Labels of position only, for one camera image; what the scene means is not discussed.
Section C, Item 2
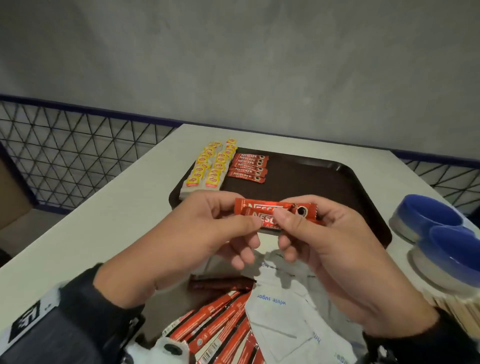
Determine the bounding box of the pile of wooden stirrers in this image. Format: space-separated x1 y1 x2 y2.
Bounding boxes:
423 290 480 338

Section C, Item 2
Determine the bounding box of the person's left hand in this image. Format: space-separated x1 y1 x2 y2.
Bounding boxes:
92 190 263 309

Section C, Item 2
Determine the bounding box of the person's right hand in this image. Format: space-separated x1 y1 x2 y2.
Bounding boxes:
272 194 440 338

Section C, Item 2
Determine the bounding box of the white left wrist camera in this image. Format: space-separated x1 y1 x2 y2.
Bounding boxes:
123 335 192 364

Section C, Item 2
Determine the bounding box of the brown plastic tray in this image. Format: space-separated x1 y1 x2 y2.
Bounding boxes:
168 147 393 249

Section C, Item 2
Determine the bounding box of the black wrist strap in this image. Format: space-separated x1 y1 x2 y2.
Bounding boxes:
0 263 146 364
361 307 480 364

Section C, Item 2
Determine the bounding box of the pile of white sugar sachets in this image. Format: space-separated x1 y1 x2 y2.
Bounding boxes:
243 251 368 364

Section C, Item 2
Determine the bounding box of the black right wrist strap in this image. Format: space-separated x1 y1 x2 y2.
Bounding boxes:
361 307 480 364

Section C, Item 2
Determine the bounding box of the blue and white bowl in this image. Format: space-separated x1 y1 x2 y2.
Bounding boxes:
410 224 480 295
388 194 475 245

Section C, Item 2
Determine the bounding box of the brown cardboard box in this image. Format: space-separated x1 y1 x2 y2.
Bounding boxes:
0 157 35 232

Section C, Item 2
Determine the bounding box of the pile of red coffee sticks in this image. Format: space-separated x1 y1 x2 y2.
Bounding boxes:
161 275 267 364

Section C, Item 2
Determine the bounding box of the black left wrist strap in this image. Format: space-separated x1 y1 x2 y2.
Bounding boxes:
0 263 146 364

